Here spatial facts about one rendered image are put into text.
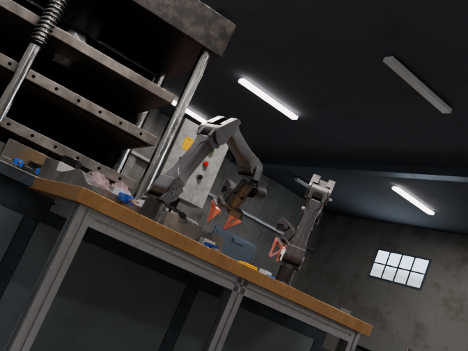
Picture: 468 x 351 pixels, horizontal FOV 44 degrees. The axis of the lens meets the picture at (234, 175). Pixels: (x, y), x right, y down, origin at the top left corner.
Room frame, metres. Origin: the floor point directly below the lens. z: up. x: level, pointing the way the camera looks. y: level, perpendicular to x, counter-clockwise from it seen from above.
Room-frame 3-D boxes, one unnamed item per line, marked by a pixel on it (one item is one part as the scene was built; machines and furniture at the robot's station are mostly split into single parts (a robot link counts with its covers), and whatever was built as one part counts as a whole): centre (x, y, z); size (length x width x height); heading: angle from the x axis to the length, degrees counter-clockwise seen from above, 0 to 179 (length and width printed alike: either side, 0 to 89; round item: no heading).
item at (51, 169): (2.20, 0.45, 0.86); 0.50 x 0.26 x 0.11; 42
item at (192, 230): (2.43, 0.16, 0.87); 0.50 x 0.26 x 0.14; 25
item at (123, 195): (1.97, 0.30, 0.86); 0.13 x 0.05 x 0.05; 42
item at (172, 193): (1.83, 0.19, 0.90); 0.09 x 0.06 x 0.06; 48
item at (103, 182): (2.21, 0.44, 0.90); 0.26 x 0.18 x 0.08; 42
